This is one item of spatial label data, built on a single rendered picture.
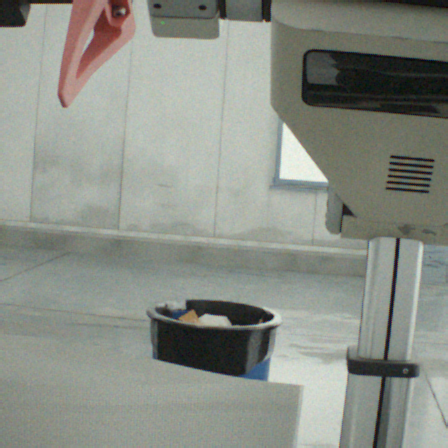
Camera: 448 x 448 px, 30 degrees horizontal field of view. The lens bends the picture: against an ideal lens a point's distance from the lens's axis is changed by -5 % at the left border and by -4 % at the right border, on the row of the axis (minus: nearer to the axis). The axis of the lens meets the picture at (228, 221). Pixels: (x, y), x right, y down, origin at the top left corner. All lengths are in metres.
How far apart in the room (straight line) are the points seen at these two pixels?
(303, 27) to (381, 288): 0.42
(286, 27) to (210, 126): 7.74
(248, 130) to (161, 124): 0.89
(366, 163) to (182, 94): 7.71
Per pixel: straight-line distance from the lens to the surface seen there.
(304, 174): 8.65
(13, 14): 0.51
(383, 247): 1.22
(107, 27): 0.48
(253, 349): 2.87
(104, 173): 8.94
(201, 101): 8.75
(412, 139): 1.08
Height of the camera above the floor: 1.24
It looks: 5 degrees down
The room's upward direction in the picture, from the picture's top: 4 degrees clockwise
